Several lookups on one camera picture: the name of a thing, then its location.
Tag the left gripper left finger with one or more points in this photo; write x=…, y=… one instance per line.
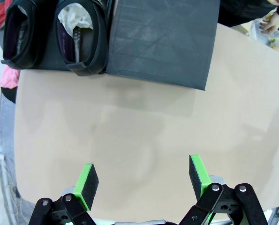
x=85, y=187

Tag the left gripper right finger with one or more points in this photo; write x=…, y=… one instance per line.
x=200, y=178

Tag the black leather shoe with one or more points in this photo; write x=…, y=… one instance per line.
x=99, y=47
x=35, y=47

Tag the black shoe stand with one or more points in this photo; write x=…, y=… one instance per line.
x=160, y=42
x=47, y=58

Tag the person's left hand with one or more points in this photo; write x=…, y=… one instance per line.
x=273, y=23

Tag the person's right hand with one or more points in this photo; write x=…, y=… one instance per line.
x=276, y=2

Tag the green printed plastic bag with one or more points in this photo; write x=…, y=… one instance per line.
x=278, y=42

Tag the person in black jacket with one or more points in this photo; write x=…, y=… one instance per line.
x=242, y=11

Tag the white paper shoe stuffing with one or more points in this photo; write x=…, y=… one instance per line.
x=71, y=16

